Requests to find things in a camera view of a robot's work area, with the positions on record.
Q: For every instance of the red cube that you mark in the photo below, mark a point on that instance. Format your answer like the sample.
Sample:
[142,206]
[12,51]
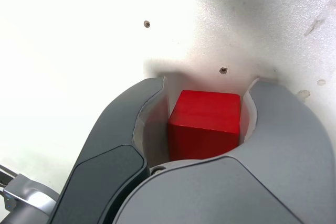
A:
[204,121]

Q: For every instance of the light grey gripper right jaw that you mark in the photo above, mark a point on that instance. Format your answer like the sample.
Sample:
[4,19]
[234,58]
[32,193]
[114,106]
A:
[262,182]

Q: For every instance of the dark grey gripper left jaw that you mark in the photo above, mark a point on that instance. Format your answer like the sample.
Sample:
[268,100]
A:
[113,134]

